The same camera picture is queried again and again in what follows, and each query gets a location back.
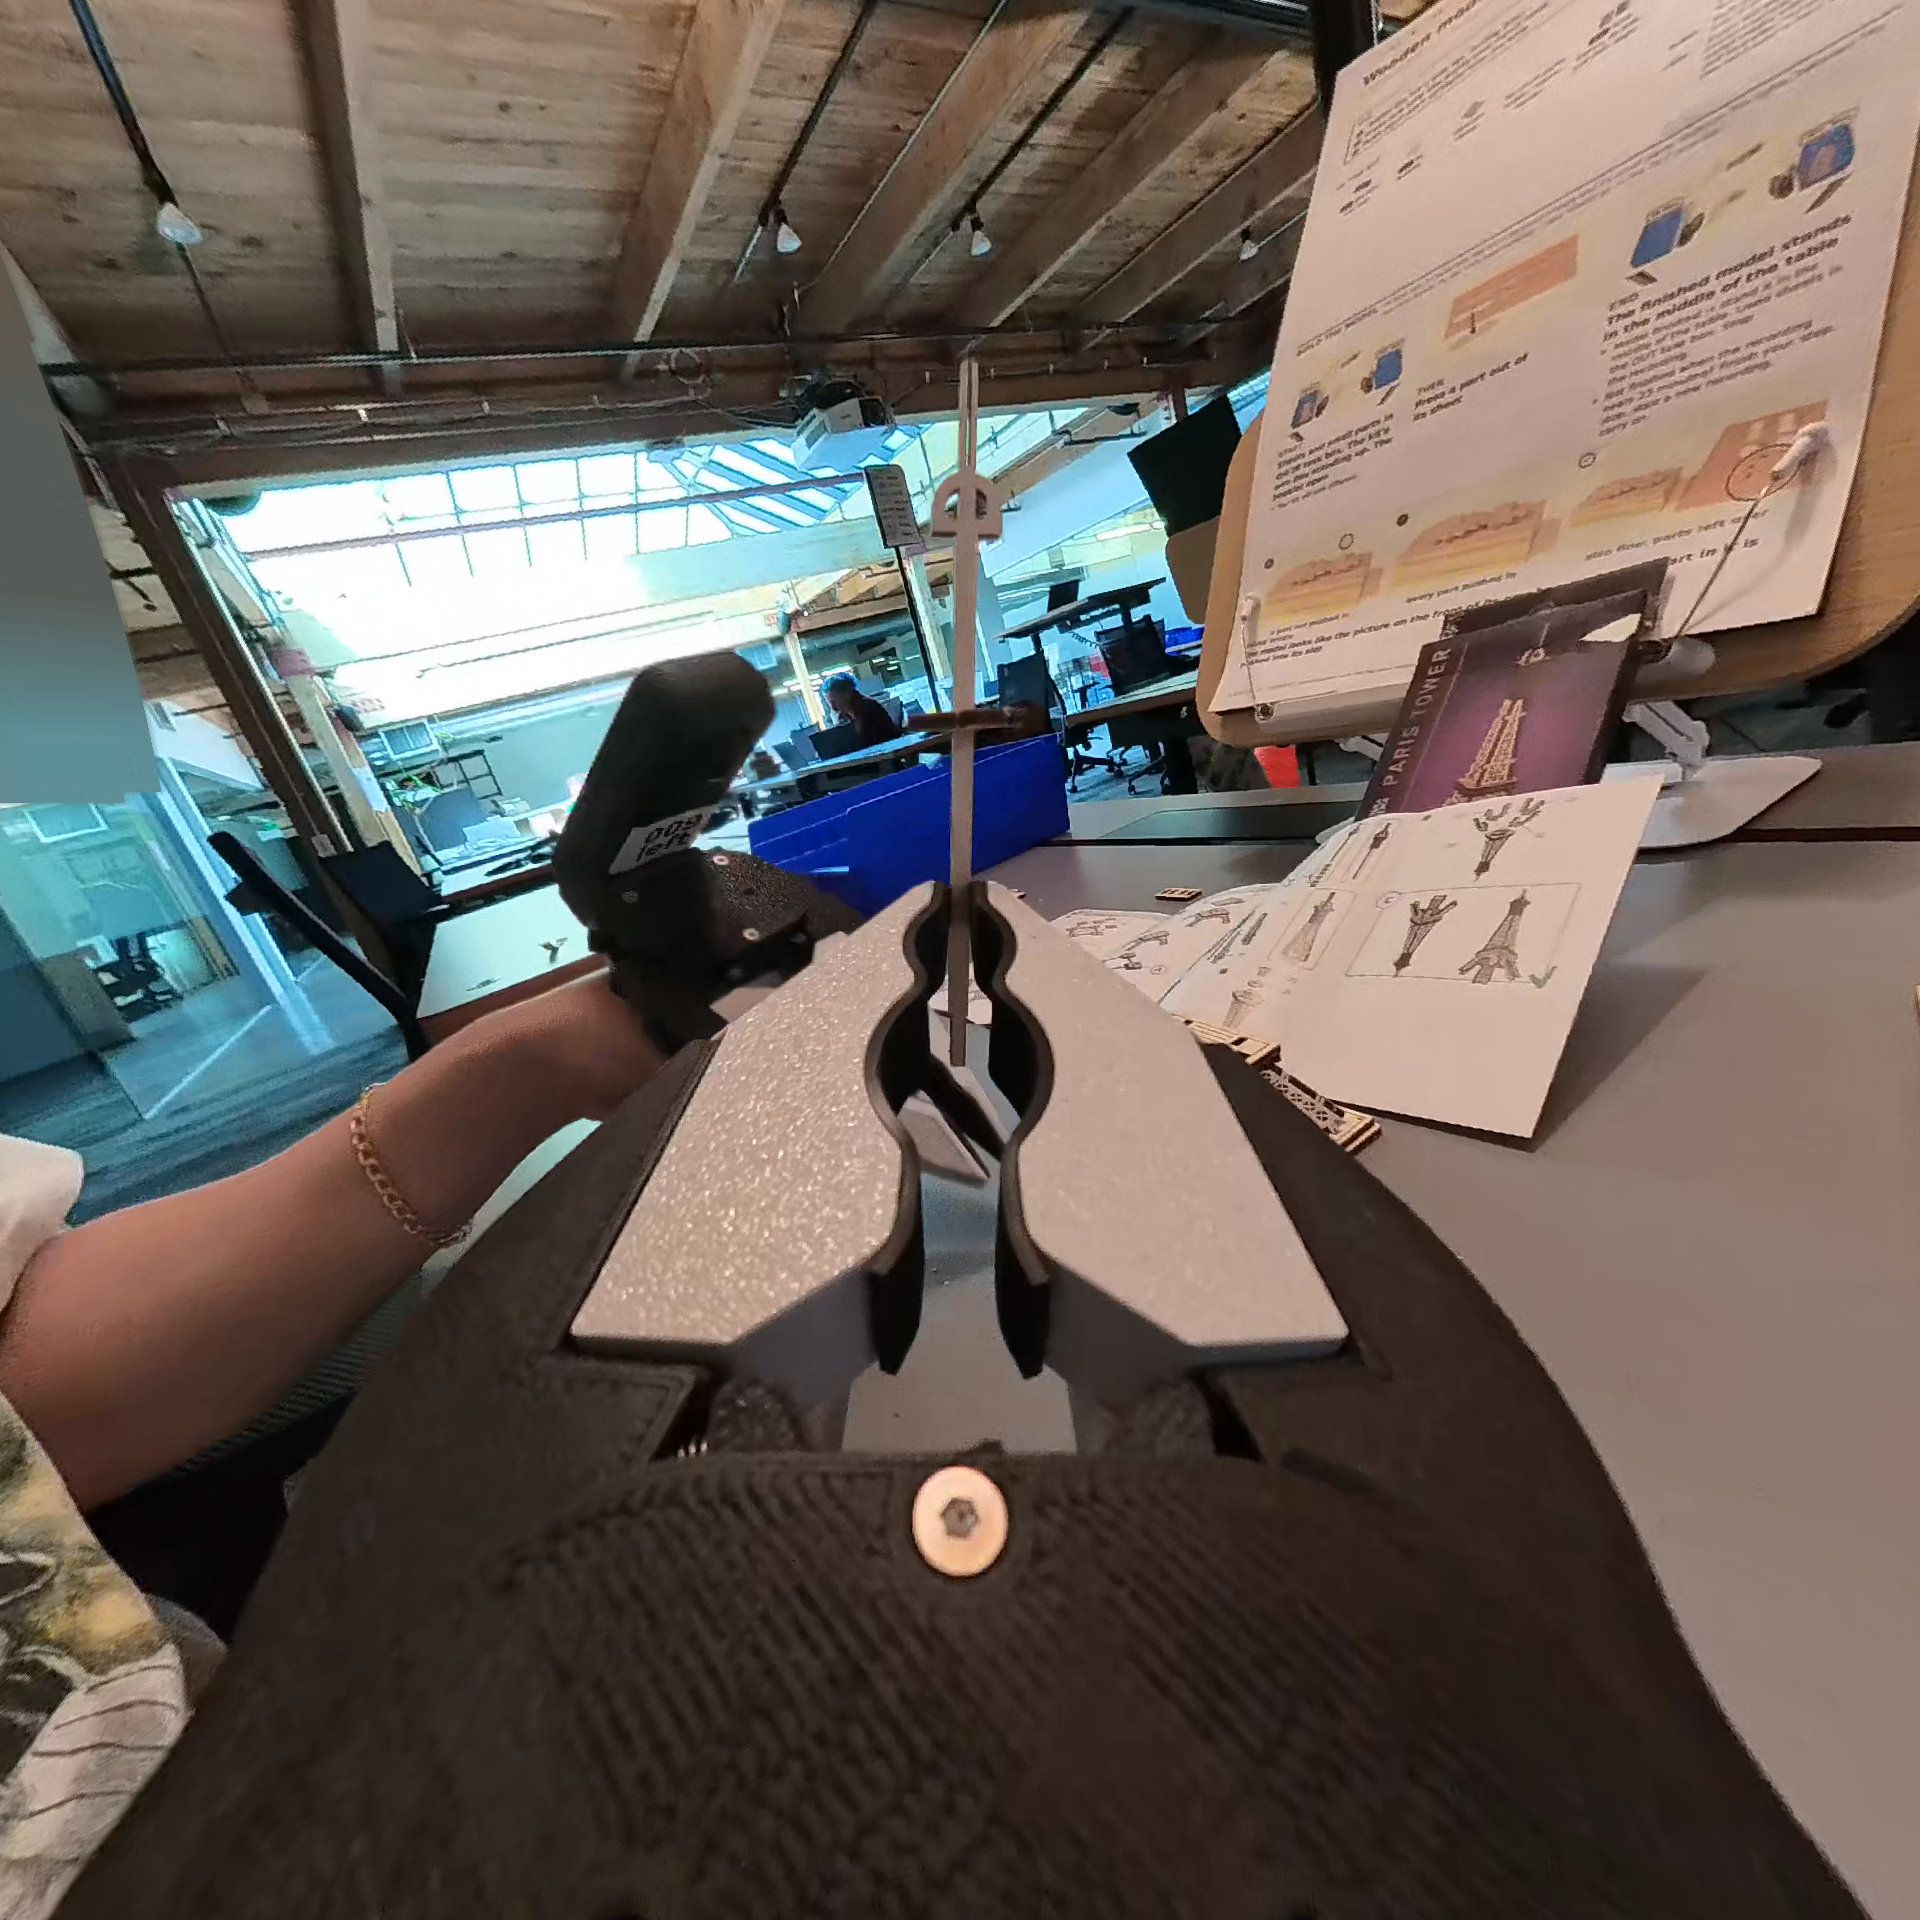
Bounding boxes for task instruction sheet on stand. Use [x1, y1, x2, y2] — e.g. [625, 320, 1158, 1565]
[1195, 391, 1920, 747]

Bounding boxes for gold bracelet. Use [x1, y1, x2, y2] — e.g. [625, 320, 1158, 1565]
[348, 1088, 475, 1251]

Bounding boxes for wooden tower spire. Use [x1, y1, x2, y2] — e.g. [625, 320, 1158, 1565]
[904, 356, 1052, 1067]

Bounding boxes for person's printed t-shirt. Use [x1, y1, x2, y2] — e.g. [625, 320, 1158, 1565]
[0, 1131, 226, 1920]

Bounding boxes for black monitor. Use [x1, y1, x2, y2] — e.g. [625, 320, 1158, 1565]
[1128, 392, 1243, 529]

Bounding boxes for blue plastic bin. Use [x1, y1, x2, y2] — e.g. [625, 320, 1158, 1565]
[748, 774, 1072, 920]

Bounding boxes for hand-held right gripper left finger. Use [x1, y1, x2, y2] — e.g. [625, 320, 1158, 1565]
[568, 881, 946, 1407]

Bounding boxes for instruction booklet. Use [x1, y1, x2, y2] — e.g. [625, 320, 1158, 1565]
[1049, 772, 1664, 1143]

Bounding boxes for black office chair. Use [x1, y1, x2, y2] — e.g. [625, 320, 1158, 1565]
[209, 829, 452, 1059]

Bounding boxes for person's left hand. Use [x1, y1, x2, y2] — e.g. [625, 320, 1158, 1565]
[435, 982, 672, 1233]

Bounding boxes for wooden tower base model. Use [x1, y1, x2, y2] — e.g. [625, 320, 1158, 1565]
[1185, 1012, 1384, 1157]

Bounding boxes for grey desk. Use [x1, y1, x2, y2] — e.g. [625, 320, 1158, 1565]
[960, 742, 1920, 1920]

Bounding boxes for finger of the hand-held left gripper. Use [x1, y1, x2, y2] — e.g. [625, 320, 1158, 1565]
[902, 1048, 1009, 1191]

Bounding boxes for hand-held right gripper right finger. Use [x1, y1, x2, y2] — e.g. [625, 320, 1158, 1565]
[977, 881, 1356, 1412]

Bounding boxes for purple model kit box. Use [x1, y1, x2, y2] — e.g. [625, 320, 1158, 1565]
[1359, 558, 1674, 819]

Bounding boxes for person's left forearm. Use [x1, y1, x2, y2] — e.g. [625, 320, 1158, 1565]
[0, 1072, 452, 1517]

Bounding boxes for white board stand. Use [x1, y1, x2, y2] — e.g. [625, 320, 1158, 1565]
[1591, 638, 1824, 852]

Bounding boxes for ceiling projector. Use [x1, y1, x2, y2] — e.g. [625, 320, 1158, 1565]
[786, 375, 897, 467]

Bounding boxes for printed instruction sheet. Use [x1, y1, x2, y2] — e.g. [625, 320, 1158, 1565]
[1208, 0, 1920, 713]

